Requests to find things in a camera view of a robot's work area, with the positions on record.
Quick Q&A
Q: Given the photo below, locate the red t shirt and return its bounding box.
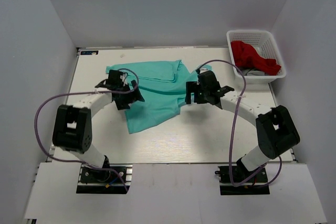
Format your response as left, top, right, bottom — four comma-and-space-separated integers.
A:
230, 41, 281, 76

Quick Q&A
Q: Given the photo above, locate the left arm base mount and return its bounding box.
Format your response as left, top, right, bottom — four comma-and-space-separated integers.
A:
76, 165, 133, 195

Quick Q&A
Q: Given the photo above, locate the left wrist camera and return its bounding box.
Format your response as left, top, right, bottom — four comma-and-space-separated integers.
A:
106, 70, 128, 90

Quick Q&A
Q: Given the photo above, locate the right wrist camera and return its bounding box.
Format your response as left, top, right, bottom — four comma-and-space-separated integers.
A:
198, 70, 221, 92

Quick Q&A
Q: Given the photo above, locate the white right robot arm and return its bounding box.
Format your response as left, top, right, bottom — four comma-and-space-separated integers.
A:
185, 81, 300, 182

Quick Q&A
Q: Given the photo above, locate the grey t shirt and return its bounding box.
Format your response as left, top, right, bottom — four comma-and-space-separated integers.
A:
241, 68, 268, 77

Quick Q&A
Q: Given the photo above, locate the blue corner label sticker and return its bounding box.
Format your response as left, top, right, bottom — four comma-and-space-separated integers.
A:
80, 50, 99, 56

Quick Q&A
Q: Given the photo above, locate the white plastic basket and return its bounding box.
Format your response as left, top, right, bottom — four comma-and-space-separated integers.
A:
226, 29, 286, 84

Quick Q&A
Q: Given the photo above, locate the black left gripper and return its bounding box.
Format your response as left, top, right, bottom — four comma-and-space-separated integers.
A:
116, 80, 145, 110

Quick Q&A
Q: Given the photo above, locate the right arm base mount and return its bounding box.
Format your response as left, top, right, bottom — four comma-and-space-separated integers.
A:
214, 165, 271, 196

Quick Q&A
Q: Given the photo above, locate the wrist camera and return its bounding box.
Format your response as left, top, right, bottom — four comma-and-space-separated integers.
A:
198, 70, 221, 92
106, 70, 128, 90

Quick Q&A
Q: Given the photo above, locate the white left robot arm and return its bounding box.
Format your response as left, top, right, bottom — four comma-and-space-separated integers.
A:
52, 80, 144, 182

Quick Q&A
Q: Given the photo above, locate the teal t shirt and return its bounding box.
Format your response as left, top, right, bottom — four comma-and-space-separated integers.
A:
106, 60, 197, 134

